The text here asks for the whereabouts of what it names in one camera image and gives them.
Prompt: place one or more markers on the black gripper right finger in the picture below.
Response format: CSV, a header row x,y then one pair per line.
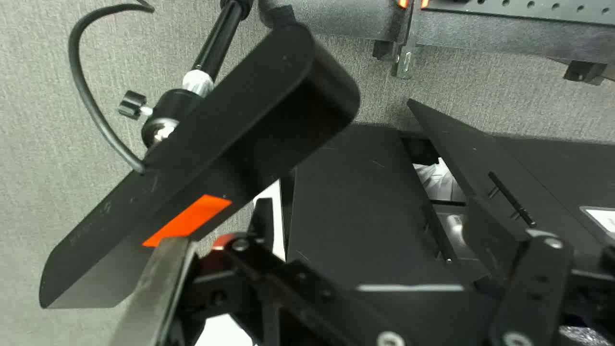
x,y
535,289

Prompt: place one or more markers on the silver-padded gripper left finger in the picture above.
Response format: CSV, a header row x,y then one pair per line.
x,y
157,289

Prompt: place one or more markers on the black cabinet door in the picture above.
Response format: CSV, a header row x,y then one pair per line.
x,y
464,164

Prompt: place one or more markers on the white item inside cabinet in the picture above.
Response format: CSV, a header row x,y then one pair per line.
x,y
439,179

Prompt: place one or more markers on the gray pegboard rack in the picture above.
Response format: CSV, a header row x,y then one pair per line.
x,y
512,29

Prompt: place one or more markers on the black camera with orange sticker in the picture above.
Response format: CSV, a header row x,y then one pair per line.
x,y
243,146

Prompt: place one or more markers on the metal hanging bracket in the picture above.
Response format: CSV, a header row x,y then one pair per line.
x,y
405,60

